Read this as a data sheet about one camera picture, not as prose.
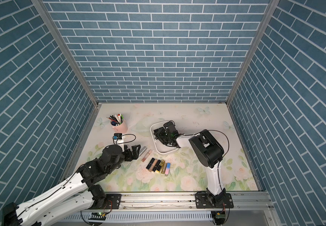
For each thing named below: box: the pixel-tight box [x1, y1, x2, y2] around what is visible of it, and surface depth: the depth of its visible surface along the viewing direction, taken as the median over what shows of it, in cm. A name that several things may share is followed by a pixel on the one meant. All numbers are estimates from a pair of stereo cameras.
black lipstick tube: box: [146, 157, 155, 170], surface depth 88 cm
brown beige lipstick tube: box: [148, 159, 158, 172], surface depth 87 cm
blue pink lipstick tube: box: [164, 162, 172, 177], surface depth 86 cm
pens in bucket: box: [106, 113, 124, 127], surface depth 98 cm
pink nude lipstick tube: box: [141, 149, 153, 163], surface depth 93 cm
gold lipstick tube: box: [161, 162, 168, 175], surface depth 86 cm
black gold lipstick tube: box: [152, 159, 162, 172], surface depth 87 cm
